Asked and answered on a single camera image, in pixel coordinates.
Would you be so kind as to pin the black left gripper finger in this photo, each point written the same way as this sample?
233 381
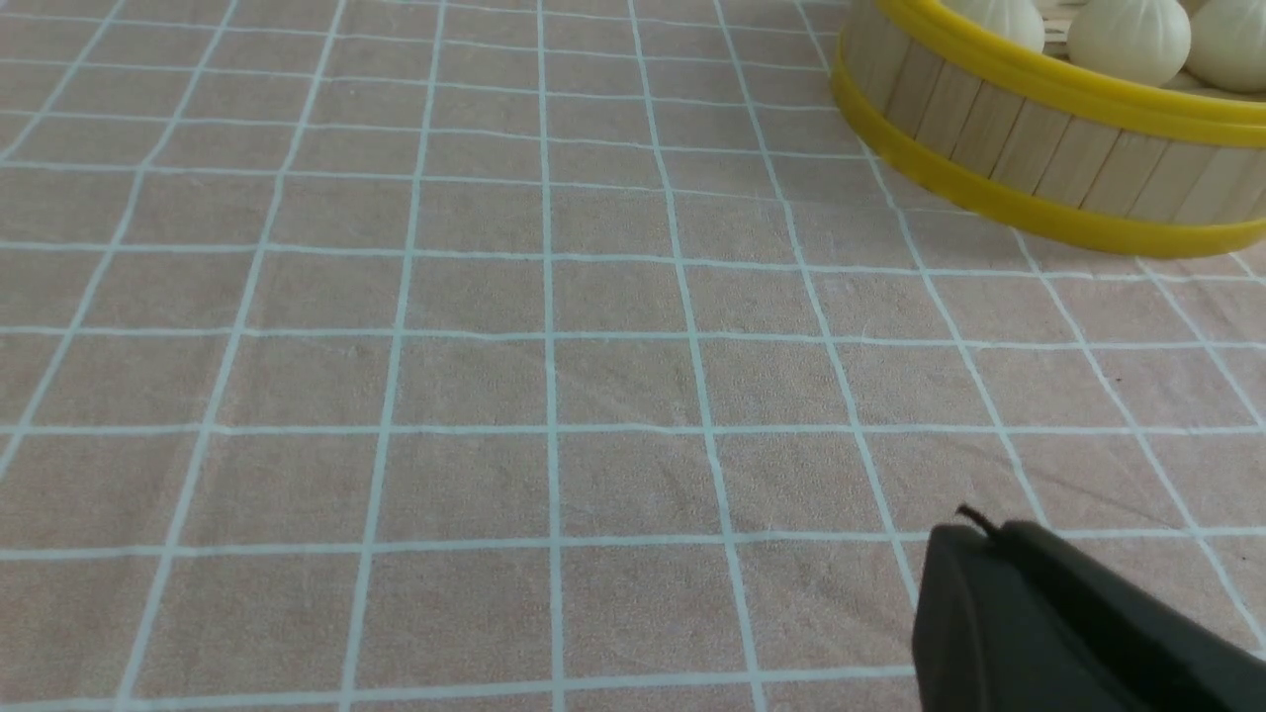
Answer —
1011 617

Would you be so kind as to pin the white bun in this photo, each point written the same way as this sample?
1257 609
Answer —
1017 21
1228 45
1145 42

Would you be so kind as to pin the yellow rimmed bamboo steamer tray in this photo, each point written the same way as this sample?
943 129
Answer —
1035 142

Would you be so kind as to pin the pink grid tablecloth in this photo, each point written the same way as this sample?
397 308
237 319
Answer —
548 356

